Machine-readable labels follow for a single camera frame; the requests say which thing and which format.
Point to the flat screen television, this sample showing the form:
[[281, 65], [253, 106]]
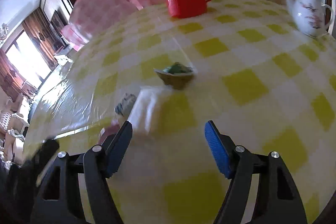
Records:
[[58, 22]]

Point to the purple snack packet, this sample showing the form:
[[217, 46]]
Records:
[[110, 129]]

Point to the cream white snack packet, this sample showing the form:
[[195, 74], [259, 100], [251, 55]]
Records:
[[147, 108]]

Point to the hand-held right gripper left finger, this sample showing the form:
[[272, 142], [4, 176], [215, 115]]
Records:
[[120, 145]]

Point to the white floral teapot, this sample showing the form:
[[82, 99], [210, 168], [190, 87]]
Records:
[[307, 11]]

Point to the small green snack packet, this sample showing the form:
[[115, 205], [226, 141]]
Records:
[[176, 79]]

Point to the patterned brown curtain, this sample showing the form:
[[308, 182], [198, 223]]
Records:
[[10, 74], [39, 35]]

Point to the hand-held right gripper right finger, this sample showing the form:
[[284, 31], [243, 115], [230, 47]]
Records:
[[218, 150]]

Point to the blue snack packet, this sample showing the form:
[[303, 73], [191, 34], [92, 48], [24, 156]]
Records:
[[126, 106]]

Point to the white carved sofa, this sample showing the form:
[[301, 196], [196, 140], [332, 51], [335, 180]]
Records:
[[15, 119]]

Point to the pink checked cloth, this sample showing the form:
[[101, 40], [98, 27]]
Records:
[[99, 8]]

